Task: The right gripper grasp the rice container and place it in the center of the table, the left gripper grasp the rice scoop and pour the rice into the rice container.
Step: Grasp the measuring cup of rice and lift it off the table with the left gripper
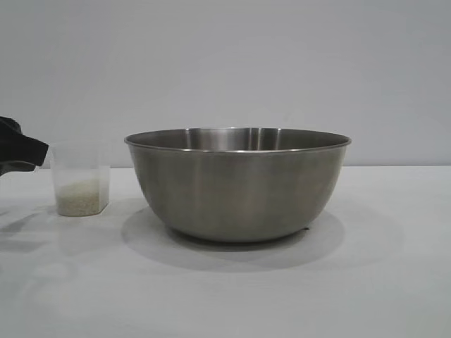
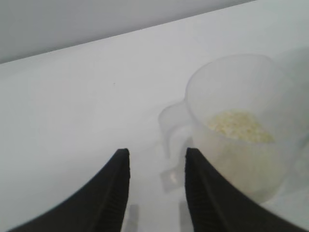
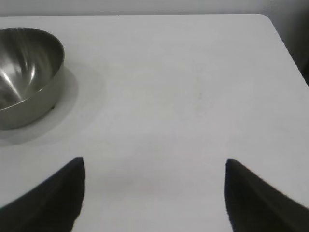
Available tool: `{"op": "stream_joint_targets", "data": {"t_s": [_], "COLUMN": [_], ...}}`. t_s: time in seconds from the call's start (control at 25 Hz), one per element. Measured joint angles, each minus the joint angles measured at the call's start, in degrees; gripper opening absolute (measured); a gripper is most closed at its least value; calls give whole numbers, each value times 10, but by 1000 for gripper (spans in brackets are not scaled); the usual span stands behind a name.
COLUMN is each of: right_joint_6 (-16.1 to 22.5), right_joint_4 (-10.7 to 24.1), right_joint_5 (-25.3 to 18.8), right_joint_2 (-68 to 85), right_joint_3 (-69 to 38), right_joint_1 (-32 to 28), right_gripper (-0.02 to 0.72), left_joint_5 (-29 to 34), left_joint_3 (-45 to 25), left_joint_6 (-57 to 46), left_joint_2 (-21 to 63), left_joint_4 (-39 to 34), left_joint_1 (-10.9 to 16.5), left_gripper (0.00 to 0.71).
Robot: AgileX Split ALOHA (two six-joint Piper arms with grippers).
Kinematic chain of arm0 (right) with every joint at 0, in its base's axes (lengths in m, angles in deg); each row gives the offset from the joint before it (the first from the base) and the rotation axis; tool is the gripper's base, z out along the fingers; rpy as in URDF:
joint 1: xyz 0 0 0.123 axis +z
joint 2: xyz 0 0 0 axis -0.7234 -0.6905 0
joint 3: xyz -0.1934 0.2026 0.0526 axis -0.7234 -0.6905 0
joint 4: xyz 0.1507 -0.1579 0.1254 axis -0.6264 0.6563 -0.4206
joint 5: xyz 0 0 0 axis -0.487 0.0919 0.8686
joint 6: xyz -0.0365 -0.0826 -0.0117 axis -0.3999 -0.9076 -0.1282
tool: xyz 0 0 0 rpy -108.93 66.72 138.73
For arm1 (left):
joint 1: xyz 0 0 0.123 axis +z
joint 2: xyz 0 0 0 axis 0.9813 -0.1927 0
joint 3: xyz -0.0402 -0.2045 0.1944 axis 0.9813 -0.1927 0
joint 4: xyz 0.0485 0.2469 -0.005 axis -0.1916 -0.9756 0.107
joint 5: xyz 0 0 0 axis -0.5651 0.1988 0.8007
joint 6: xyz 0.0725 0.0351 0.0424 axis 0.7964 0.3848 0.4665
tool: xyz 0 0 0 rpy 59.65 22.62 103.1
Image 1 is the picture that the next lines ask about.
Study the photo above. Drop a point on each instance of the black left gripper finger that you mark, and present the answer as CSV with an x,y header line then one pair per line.
x,y
14,168
17,148

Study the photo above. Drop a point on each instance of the clear plastic measuring cup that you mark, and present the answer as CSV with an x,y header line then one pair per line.
x,y
81,165

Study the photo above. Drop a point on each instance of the white rice grains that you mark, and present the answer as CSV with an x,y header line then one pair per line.
x,y
82,200

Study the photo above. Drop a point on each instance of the stainless steel mixing bowl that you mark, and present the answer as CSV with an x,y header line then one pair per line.
x,y
236,183

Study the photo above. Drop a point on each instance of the white tablecloth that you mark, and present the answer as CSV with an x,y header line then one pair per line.
x,y
225,281

